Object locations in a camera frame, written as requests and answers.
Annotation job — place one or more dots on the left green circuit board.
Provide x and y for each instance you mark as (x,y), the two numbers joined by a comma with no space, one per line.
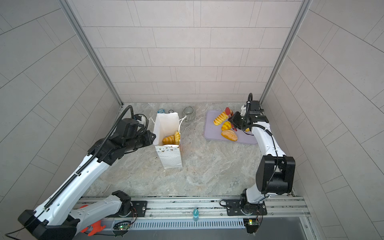
(122,226)

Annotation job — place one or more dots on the ridged yellow fake bread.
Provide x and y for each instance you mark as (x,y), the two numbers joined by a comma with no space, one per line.
(169,140)

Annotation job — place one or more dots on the small yellow fake bread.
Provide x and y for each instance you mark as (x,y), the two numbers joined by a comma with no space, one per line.
(226,126)

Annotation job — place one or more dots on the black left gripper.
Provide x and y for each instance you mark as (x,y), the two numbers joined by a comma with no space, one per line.
(149,140)

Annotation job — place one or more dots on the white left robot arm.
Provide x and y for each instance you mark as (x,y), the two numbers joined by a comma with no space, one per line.
(56,219)

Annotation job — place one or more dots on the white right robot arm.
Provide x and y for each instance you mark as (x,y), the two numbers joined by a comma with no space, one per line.
(275,173)

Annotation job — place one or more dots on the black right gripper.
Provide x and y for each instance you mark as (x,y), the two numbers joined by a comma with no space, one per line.
(234,120)

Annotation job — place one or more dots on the striped ceramic mug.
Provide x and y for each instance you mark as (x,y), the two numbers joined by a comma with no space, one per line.
(189,114)

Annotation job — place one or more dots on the cartoon animal paper bag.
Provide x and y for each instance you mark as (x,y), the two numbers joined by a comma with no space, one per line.
(167,125)

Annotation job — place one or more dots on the teal small bottle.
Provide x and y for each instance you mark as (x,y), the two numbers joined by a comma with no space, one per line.
(195,215)

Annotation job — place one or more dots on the red shark plush toy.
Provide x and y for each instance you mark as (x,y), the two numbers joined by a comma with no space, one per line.
(89,226)

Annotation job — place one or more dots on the red kitchen tongs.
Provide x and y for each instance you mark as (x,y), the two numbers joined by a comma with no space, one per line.
(229,112)

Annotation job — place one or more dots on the metal base rail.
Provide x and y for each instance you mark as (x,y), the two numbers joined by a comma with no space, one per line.
(176,213)

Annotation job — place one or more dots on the right green circuit board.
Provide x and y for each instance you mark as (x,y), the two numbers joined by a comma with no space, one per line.
(254,222)

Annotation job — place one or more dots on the lilac cutting board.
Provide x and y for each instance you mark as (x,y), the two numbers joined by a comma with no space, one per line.
(212,132)

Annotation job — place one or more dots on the braided yellow fake bread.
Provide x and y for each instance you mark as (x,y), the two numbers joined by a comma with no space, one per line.
(177,137)

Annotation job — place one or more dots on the green circuit board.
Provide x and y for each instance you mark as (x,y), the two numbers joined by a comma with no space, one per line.
(254,222)
(122,226)

